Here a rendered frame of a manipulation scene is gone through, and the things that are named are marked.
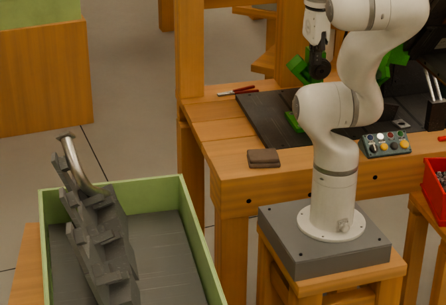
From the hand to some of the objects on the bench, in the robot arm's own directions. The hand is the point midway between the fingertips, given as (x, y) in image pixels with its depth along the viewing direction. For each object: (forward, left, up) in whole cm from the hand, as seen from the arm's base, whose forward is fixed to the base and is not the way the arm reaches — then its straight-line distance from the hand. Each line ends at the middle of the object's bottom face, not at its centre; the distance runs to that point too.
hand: (315, 57), depth 234 cm
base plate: (+33, -55, -41) cm, 76 cm away
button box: (+7, -32, -43) cm, 54 cm away
